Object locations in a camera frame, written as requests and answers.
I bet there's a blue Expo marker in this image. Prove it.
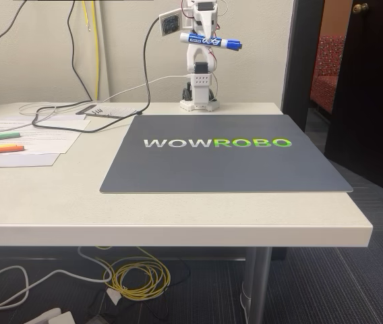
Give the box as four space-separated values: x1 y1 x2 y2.
179 31 244 52

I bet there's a red patterned chair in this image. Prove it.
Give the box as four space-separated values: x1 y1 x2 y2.
310 34 347 114

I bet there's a dark grey WOWROBO mat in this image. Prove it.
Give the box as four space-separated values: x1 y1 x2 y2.
99 113 353 194

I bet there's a white paper sheet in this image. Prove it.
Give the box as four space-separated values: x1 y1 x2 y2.
0 114 92 132
0 121 85 155
0 153 61 169

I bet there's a dark wooden door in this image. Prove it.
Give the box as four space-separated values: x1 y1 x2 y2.
324 0 383 202

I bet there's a metal table leg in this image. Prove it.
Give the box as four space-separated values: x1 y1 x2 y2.
240 246 274 324

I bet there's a white power strip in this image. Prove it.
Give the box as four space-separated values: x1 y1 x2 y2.
26 306 75 324

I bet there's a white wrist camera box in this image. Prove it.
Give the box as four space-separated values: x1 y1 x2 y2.
158 9 183 37

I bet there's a black camera cable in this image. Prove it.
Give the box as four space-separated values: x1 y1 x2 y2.
32 0 163 132

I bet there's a white cable on table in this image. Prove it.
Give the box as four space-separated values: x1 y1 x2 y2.
18 74 192 117

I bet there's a dark door frame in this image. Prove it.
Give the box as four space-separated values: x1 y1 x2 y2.
281 0 326 133

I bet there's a yellow wall cable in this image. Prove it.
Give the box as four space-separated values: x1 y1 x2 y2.
82 0 100 101

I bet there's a dark grey wall cable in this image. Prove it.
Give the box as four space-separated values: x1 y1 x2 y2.
0 0 28 59

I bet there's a yellow coiled cable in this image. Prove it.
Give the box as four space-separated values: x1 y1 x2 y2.
95 245 172 301

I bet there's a white cable tag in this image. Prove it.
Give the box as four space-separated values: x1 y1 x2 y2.
106 288 122 306

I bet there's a white floor cable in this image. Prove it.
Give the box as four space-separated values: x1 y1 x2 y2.
0 246 152 308

